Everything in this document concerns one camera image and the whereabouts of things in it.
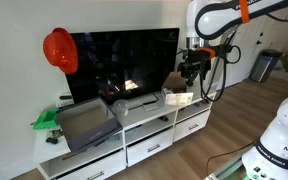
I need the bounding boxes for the white drawer with metal handle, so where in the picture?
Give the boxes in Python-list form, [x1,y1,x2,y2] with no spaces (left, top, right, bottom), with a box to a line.
[55,149,127,180]
[174,109,212,143]
[127,128,176,168]

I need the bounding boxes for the white remote with buttons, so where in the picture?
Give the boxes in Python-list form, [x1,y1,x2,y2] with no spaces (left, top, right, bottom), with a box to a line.
[142,100,161,112]

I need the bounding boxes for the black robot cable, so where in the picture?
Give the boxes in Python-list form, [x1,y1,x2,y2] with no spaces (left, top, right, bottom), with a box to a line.
[199,33,257,174]

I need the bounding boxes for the green plastic container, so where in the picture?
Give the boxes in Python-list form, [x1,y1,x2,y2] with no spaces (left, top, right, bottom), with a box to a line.
[32,109,60,132]

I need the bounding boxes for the open cardboard box white label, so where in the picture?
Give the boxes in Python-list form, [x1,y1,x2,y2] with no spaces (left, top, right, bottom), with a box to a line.
[160,71,194,108]

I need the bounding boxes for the grey trash can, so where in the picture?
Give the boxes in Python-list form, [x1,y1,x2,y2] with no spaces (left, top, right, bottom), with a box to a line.
[249,48,283,84]

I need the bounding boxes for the open navy blue box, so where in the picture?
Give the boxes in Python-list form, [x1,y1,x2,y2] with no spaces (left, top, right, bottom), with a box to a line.
[55,97,123,154]

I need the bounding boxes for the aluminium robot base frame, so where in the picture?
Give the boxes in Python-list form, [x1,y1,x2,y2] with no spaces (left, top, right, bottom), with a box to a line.
[203,155,252,180]

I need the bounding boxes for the black flat screen tv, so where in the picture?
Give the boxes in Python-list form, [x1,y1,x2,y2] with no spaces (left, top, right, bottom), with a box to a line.
[65,27,181,111]

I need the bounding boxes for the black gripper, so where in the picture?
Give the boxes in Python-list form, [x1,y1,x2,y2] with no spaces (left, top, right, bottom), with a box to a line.
[178,49,215,87]

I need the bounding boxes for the white tv stand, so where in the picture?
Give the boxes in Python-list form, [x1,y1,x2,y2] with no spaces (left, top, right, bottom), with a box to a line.
[33,90,218,180]

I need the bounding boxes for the small black object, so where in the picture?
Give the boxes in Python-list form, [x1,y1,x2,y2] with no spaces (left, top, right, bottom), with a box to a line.
[45,136,59,145]

